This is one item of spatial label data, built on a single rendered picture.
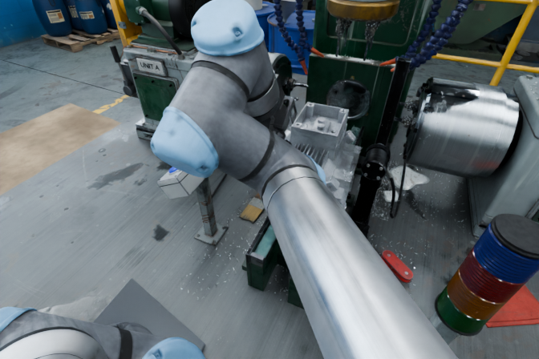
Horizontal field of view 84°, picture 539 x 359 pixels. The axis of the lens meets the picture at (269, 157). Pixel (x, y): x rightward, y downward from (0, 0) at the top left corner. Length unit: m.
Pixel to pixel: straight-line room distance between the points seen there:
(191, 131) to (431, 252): 0.76
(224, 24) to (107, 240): 0.74
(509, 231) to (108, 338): 0.47
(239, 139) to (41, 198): 0.94
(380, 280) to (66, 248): 0.87
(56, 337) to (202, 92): 0.27
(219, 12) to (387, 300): 0.31
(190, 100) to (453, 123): 0.66
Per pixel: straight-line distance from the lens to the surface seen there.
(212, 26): 0.35
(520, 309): 0.93
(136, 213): 1.00
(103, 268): 0.91
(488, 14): 5.04
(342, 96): 1.05
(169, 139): 0.31
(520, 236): 0.43
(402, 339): 0.21
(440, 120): 0.84
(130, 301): 0.66
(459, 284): 0.50
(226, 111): 0.32
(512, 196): 0.94
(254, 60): 0.36
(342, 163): 0.68
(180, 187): 0.65
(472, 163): 0.89
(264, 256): 0.67
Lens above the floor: 1.49
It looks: 38 degrees down
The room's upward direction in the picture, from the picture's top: straight up
